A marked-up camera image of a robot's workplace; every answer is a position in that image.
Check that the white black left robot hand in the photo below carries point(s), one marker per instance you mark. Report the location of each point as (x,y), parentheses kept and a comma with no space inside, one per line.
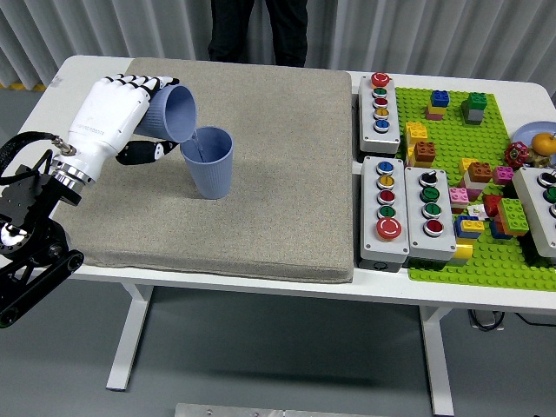
(108,117)

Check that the blue ribbed cup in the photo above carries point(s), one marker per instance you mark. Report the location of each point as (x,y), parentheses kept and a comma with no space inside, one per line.
(210,174)
(180,113)

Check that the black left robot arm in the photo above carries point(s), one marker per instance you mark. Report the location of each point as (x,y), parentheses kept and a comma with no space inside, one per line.
(30,195)

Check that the person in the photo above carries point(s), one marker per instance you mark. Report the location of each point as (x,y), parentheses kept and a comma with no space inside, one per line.
(230,30)

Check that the grey-brown fabric mat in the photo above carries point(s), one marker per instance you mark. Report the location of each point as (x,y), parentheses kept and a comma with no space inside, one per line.
(269,182)

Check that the white table leg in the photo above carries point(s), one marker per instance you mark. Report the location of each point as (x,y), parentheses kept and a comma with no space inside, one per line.
(130,339)
(436,369)

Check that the grey five-button control box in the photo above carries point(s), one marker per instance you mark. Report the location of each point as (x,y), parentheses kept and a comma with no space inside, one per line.
(387,140)
(370,208)

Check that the white pleated curtain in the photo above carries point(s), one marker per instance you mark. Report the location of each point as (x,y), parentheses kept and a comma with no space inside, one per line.
(391,35)

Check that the brown yellow block stack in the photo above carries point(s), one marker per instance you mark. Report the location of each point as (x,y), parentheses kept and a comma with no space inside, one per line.
(425,151)

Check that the blue yellow pink block stack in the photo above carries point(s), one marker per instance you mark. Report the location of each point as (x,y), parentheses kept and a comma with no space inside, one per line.
(439,99)

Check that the green building baseplate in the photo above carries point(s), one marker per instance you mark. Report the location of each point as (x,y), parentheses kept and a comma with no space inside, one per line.
(452,134)

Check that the pink building block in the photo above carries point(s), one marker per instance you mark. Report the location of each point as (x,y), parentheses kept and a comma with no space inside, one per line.
(458,196)

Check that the green grey block stack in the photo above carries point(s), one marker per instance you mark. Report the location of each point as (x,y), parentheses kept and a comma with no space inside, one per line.
(477,101)

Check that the brown white pink block stack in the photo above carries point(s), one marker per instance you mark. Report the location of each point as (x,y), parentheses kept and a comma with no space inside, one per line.
(480,171)

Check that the clear yellow building block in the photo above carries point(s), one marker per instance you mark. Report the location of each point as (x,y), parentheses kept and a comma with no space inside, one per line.
(462,251)

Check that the small white card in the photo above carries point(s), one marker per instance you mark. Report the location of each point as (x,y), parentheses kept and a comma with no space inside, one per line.
(476,211)

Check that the red building block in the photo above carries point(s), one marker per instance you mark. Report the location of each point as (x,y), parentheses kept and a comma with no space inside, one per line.
(491,203)

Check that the magenta building block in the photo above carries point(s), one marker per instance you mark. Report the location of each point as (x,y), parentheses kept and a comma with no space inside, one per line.
(503,174)

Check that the red valve handwheel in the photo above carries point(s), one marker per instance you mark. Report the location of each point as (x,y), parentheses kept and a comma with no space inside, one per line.
(516,152)

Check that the green orange blue block stack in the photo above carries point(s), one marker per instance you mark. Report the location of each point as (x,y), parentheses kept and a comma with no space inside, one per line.
(512,213)

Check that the light blue plate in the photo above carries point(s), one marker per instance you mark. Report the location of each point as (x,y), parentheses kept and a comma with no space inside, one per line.
(532,129)

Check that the white power strip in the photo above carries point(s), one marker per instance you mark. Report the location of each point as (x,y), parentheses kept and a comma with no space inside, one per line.
(486,321)

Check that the small brown lumpy object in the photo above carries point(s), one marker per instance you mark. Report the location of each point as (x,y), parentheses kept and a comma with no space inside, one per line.
(540,160)

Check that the orange fruit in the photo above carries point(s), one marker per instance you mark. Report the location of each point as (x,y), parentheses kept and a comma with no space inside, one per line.
(543,143)

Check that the grey selector switch control box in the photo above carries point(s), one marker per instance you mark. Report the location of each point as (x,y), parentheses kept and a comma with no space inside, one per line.
(417,243)

